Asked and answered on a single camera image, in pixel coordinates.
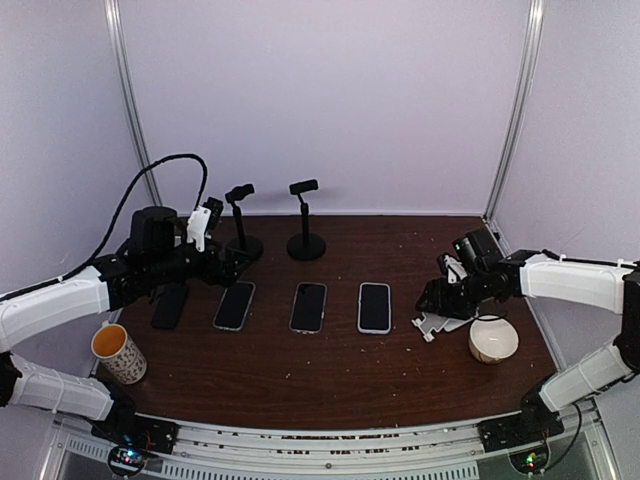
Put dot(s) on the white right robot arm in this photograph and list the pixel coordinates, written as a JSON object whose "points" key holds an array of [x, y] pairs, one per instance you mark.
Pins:
{"points": [[477, 271]]}

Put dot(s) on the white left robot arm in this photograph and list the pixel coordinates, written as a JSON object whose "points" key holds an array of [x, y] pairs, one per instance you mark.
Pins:
{"points": [[161, 250]]}

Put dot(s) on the white folding stand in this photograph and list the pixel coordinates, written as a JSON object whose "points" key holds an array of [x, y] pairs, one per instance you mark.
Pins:
{"points": [[429, 325]]}

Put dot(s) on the floral mug yellow inside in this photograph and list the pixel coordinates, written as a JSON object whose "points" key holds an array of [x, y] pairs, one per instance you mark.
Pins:
{"points": [[119, 354]]}

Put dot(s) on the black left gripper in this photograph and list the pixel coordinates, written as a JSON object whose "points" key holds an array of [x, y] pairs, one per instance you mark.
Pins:
{"points": [[227, 275]]}

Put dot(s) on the black smartphone no case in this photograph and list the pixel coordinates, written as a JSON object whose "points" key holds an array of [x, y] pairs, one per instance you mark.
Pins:
{"points": [[170, 307]]}

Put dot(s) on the right aluminium frame post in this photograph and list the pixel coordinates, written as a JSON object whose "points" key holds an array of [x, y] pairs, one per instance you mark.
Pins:
{"points": [[527, 69]]}

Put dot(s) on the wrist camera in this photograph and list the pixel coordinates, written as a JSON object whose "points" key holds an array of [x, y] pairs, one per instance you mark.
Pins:
{"points": [[451, 268], [204, 218]]}

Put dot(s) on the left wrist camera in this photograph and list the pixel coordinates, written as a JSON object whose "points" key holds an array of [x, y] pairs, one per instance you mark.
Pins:
{"points": [[204, 218]]}

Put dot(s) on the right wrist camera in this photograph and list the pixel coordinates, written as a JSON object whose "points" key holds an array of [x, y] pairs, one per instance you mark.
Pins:
{"points": [[451, 268]]}

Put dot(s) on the white ceramic bowl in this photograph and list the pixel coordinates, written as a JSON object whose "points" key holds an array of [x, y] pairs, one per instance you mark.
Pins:
{"points": [[491, 342]]}

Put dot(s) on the left aluminium frame post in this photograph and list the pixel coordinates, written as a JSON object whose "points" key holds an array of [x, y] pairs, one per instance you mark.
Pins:
{"points": [[132, 116]]}

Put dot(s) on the aluminium frame post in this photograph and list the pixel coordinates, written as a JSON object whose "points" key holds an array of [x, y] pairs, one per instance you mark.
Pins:
{"points": [[132, 116], [527, 69]]}

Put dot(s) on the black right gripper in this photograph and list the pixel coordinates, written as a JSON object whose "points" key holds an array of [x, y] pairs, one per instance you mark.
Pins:
{"points": [[439, 300]]}

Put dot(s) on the black round-base phone stand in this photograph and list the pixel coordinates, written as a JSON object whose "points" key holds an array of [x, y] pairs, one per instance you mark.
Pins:
{"points": [[305, 246]]}

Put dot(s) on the front aluminium rail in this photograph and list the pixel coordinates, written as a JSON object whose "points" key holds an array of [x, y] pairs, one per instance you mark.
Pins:
{"points": [[441, 451]]}

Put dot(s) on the smartphone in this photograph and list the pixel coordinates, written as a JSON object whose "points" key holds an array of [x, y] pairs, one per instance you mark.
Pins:
{"points": [[308, 309], [374, 308], [234, 307]]}

